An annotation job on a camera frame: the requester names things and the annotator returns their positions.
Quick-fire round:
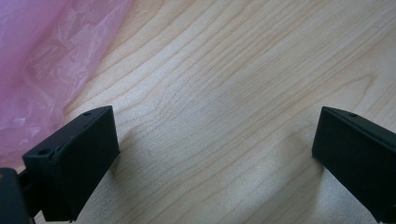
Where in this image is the pink plastic bag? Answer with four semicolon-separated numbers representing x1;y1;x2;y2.
0;0;134;170

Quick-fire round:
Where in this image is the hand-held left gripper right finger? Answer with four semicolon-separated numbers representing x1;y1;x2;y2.
311;105;396;224

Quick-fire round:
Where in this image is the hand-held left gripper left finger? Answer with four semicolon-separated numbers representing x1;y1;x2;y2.
21;105;121;222

